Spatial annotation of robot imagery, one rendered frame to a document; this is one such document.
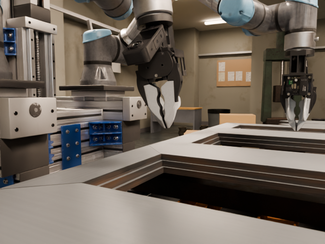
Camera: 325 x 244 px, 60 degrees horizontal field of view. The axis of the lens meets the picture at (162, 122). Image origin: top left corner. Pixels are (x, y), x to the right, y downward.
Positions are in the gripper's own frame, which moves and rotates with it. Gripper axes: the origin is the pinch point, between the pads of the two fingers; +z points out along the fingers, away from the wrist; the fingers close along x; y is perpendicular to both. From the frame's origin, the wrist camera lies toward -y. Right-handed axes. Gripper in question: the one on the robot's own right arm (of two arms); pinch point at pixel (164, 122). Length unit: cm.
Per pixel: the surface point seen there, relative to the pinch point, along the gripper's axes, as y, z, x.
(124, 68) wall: 553, -93, 316
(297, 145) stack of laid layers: 52, 17, -24
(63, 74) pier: 329, -71, 308
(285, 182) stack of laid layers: 7.7, 15.0, -20.2
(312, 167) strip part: 10.5, 13.0, -25.3
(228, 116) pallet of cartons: 386, 35, 55
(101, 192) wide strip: -17.3, 7.7, 4.2
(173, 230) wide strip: -24.2, 9.3, -9.4
